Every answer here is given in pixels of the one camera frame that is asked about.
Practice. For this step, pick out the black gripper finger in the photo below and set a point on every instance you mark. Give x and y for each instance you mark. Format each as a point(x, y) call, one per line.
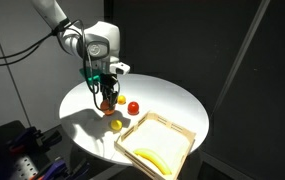
point(113, 97)
point(105, 101)

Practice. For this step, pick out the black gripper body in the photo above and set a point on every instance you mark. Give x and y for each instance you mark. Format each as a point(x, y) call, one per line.
point(107, 83)

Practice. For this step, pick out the pale yellow toy lemon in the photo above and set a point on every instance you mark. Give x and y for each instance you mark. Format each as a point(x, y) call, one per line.
point(116, 125)

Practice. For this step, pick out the toy orange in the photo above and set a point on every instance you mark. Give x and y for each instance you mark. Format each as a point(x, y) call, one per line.
point(108, 111)

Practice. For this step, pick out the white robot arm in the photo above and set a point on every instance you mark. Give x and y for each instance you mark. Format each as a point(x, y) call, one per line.
point(98, 47)

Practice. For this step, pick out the yellow-orange toy fruit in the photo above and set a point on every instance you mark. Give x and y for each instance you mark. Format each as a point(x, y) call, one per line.
point(121, 100)

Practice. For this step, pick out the large red toy tomato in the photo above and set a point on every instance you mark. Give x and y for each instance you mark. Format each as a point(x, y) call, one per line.
point(133, 108)

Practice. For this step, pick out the yellow toy banana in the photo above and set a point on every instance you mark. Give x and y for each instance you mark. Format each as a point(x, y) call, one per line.
point(155, 159)

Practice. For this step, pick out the wooden slatted tray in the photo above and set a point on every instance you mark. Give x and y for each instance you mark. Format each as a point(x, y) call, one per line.
point(169, 140)

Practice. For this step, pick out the round white table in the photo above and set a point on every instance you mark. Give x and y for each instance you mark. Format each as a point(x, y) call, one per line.
point(91, 129)

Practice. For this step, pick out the purple orange clamp upper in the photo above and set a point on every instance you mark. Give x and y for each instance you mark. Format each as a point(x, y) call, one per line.
point(32, 140)

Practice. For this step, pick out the purple orange clamp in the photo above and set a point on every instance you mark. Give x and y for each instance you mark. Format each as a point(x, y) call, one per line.
point(32, 140)
point(58, 170)

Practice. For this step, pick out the purple orange clamp lower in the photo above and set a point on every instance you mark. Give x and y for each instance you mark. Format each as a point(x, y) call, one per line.
point(58, 170)

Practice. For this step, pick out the perforated metal board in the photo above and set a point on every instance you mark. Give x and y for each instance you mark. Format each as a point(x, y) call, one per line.
point(23, 168)

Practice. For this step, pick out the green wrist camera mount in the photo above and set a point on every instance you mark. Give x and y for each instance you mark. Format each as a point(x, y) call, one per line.
point(92, 75)

